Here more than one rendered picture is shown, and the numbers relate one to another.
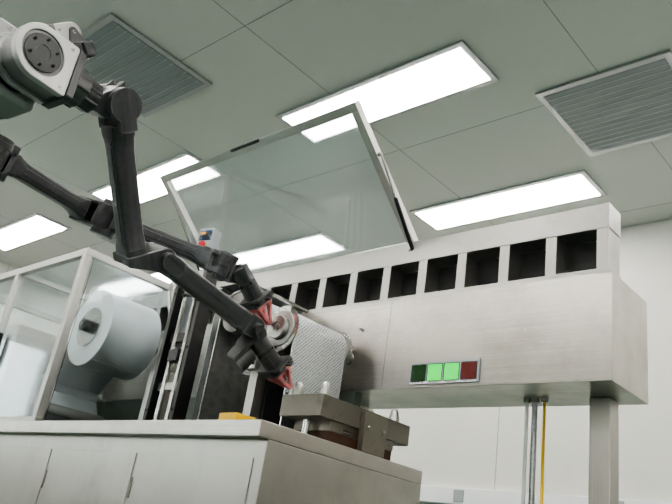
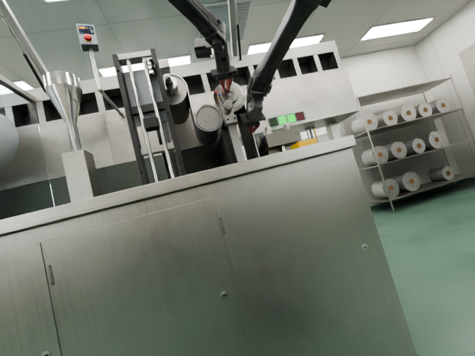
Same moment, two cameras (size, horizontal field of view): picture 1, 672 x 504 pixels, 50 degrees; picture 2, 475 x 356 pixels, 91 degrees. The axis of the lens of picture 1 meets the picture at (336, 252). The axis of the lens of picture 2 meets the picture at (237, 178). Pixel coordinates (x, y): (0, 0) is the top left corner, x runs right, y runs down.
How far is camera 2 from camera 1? 192 cm
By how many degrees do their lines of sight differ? 56
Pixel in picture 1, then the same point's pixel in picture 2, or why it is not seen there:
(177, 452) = (265, 181)
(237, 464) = (335, 169)
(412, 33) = not seen: outside the picture
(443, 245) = (260, 57)
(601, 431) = (337, 134)
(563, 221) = (318, 47)
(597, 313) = (346, 85)
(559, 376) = (340, 112)
